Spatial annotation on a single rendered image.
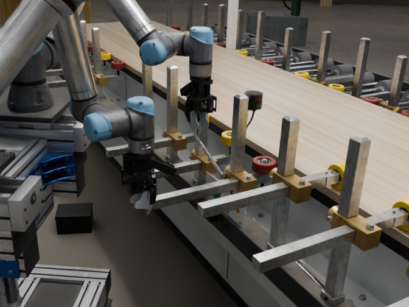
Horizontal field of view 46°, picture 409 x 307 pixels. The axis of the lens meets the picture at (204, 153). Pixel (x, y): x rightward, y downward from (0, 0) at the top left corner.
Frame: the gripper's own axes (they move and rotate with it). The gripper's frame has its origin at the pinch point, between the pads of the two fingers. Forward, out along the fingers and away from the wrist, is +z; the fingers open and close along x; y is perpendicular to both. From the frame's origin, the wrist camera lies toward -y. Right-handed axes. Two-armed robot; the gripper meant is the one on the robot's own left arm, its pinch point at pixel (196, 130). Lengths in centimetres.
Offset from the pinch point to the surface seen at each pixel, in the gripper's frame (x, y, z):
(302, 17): 461, -487, 50
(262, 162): 15.3, 19.2, 7.2
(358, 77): 115, -36, 2
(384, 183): 41, 48, 8
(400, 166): 56, 42, 8
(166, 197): -20.9, 20.1, 11.4
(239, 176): 5.9, 19.6, 10.5
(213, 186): -4.2, 20.2, 11.5
